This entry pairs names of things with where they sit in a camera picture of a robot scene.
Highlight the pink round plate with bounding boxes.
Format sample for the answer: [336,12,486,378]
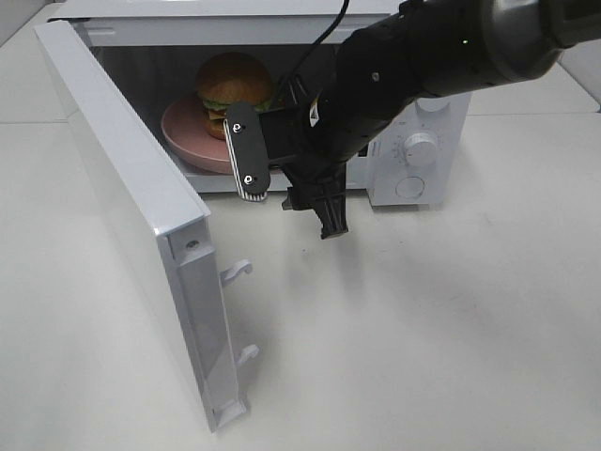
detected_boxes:
[161,93,233,175]

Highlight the round white door-release button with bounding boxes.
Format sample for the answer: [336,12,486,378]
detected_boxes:
[395,176,425,200]

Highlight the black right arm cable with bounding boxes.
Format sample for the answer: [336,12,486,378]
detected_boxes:
[293,0,351,76]

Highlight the lower white microwave knob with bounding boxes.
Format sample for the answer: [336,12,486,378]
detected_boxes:
[403,132,439,167]

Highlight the white microwave oven body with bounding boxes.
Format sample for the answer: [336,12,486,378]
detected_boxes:
[36,1,470,206]

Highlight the white microwave door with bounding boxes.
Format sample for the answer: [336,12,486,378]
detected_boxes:
[35,21,258,429]

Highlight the burger with lettuce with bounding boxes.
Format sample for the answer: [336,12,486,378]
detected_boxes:
[195,52,275,140]

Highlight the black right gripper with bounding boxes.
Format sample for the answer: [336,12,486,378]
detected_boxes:
[255,73,390,240]

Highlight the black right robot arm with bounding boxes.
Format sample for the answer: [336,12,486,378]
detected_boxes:
[242,1,600,238]

